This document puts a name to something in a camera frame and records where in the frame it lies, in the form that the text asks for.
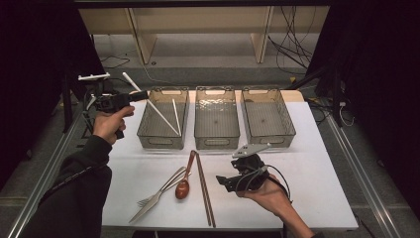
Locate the person's left hand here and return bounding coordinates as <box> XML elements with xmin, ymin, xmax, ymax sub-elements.
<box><xmin>92</xmin><ymin>104</ymin><xmax>136</xmax><ymax>146</ymax></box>

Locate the silver metal fork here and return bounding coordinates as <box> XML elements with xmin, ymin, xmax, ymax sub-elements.
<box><xmin>136</xmin><ymin>167</ymin><xmax>188</xmax><ymax>208</ymax></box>

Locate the white floor cable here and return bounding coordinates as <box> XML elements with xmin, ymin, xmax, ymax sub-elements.
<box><xmin>127</xmin><ymin>49</ymin><xmax>172</xmax><ymax>85</ymax></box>

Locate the smoky clear plastic bin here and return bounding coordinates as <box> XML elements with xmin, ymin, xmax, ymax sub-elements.
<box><xmin>136</xmin><ymin>86</ymin><xmax>190</xmax><ymax>151</ymax></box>
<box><xmin>193</xmin><ymin>85</ymin><xmax>241</xmax><ymax>151</ymax></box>
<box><xmin>240</xmin><ymin>86</ymin><xmax>297</xmax><ymax>150</ymax></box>

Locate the black floor cable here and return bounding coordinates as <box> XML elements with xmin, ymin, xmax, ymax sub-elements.
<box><xmin>100</xmin><ymin>55</ymin><xmax>132</xmax><ymax>69</ymax></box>

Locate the black curtain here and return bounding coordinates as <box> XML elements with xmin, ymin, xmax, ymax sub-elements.
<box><xmin>306</xmin><ymin>0</ymin><xmax>420</xmax><ymax>212</ymax></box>
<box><xmin>0</xmin><ymin>6</ymin><xmax>110</xmax><ymax>189</ymax></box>

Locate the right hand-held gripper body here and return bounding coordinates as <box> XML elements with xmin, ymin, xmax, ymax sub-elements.
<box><xmin>227</xmin><ymin>143</ymin><xmax>271</xmax><ymax>193</ymax></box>

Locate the white chopstick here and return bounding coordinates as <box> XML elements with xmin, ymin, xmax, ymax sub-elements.
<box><xmin>171</xmin><ymin>98</ymin><xmax>182</xmax><ymax>137</ymax></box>
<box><xmin>122</xmin><ymin>71</ymin><xmax>180</xmax><ymax>137</ymax></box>

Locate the brown wooden spoon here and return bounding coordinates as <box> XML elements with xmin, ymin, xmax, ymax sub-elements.
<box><xmin>174</xmin><ymin>150</ymin><xmax>198</xmax><ymax>200</ymax></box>

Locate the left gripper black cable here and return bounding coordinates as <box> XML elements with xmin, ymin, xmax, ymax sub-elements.
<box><xmin>81</xmin><ymin>92</ymin><xmax>100</xmax><ymax>133</ymax></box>

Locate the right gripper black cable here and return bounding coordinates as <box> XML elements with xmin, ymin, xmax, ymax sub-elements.
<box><xmin>235</xmin><ymin>164</ymin><xmax>293</xmax><ymax>202</ymax></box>

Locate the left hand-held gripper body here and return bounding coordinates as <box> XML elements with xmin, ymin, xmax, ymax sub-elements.
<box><xmin>77</xmin><ymin>72</ymin><xmax>133</xmax><ymax>113</ymax></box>

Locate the person's right hand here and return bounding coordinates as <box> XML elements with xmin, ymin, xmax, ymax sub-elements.
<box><xmin>237</xmin><ymin>182</ymin><xmax>293</xmax><ymax>219</ymax></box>

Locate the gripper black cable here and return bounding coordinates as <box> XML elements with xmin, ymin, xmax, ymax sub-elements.
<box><xmin>81</xmin><ymin>92</ymin><xmax>100</xmax><ymax>133</ymax></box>
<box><xmin>235</xmin><ymin>164</ymin><xmax>293</xmax><ymax>202</ymax></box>

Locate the bundle of black floor cables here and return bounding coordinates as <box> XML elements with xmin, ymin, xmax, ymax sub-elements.
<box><xmin>266</xmin><ymin>6</ymin><xmax>315</xmax><ymax>75</ymax></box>

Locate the aluminium floor rail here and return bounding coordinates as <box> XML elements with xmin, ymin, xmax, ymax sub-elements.
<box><xmin>6</xmin><ymin>102</ymin><xmax>87</xmax><ymax>238</ymax></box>
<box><xmin>325</xmin><ymin>113</ymin><xmax>402</xmax><ymax>238</ymax></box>

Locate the black tripod stand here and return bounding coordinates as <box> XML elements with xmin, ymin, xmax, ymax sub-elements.
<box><xmin>60</xmin><ymin>68</ymin><xmax>123</xmax><ymax>133</ymax></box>
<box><xmin>286</xmin><ymin>62</ymin><xmax>345</xmax><ymax>128</ymax></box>

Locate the beige wooden desk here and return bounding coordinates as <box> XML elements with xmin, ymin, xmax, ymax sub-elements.
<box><xmin>78</xmin><ymin>6</ymin><xmax>331</xmax><ymax>65</ymax></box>

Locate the silver metal knife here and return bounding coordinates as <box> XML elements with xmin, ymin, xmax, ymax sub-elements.
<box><xmin>128</xmin><ymin>171</ymin><xmax>193</xmax><ymax>224</ymax></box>

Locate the white table mat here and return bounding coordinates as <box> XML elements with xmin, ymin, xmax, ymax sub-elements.
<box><xmin>101</xmin><ymin>100</ymin><xmax>360</xmax><ymax>231</ymax></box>

